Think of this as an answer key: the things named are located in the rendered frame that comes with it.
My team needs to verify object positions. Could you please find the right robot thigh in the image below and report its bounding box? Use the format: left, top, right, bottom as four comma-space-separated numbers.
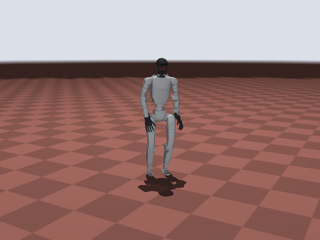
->
144, 114, 156, 153

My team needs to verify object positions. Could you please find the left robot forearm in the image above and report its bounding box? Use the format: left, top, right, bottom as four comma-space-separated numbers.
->
173, 95, 180, 117

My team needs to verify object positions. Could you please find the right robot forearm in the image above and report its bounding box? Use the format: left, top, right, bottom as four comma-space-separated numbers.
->
140, 96, 149, 118

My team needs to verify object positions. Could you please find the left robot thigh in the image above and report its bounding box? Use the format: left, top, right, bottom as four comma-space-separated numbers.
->
164, 113, 176, 152

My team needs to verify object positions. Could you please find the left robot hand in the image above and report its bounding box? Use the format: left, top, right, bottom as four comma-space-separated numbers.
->
174, 112, 183, 130

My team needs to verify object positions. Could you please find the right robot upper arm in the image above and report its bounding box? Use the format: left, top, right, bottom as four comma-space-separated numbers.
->
140, 77, 153, 102

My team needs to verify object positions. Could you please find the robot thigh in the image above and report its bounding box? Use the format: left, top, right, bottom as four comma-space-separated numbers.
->
164, 113, 176, 152
144, 114, 156, 153

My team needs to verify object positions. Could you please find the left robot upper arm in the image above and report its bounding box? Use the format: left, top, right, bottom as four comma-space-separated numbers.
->
170, 77, 179, 101

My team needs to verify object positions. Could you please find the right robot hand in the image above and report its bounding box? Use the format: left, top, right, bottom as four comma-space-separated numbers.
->
144, 114, 156, 132

